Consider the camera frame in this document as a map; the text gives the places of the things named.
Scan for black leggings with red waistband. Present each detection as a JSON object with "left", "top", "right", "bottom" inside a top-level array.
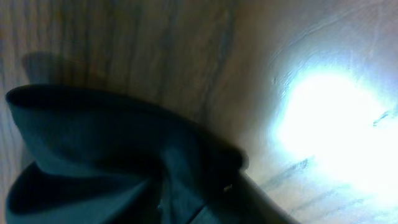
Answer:
[{"left": 5, "top": 85, "right": 244, "bottom": 223}]

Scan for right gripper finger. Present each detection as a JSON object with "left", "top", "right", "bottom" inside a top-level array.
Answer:
[{"left": 188, "top": 173, "right": 298, "bottom": 224}]

